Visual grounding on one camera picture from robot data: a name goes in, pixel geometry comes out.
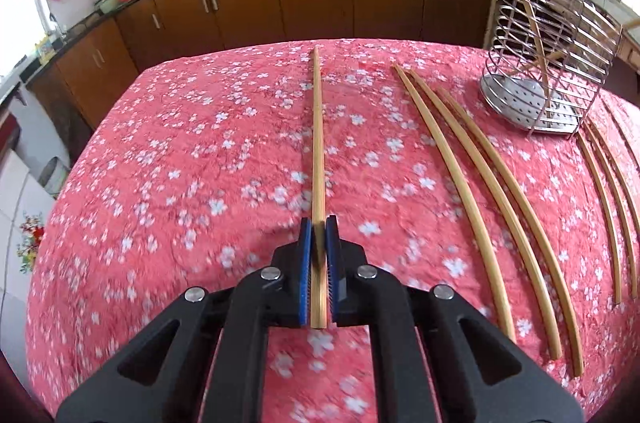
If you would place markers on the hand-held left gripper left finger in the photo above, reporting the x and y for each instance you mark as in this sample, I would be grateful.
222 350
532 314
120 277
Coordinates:
305 283

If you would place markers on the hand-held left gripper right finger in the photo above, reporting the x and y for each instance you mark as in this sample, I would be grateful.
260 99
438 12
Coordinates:
334 283

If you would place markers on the pink floral tablecloth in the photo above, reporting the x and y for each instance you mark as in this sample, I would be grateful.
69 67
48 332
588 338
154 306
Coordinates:
200 178

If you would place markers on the metal pot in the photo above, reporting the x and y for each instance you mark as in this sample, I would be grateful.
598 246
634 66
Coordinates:
54 178

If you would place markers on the brown lower kitchen cabinets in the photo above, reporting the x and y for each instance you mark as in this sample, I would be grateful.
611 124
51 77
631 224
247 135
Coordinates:
310 3

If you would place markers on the white appliance with flower decal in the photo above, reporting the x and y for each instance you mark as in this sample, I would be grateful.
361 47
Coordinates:
20 213

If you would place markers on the cream wooden sideboard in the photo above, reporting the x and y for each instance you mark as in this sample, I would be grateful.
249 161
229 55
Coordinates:
492 13

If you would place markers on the green basin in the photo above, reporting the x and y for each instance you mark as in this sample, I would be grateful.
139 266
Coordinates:
107 3

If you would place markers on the small colourful box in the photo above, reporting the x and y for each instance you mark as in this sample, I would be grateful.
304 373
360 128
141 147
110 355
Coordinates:
45 50

